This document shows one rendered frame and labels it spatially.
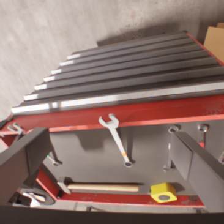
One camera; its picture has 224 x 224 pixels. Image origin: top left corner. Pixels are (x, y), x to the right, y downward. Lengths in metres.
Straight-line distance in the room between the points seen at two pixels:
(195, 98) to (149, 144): 0.18
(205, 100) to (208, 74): 0.10
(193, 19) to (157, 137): 0.97
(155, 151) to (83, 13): 1.05
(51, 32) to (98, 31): 0.38
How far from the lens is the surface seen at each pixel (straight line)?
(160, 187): 0.66
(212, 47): 1.16
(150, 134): 0.44
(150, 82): 0.47
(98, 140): 0.48
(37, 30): 1.45
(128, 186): 0.66
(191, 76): 0.49
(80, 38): 1.31
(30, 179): 0.45
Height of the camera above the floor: 1.22
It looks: 51 degrees down
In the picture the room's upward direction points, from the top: 167 degrees counter-clockwise
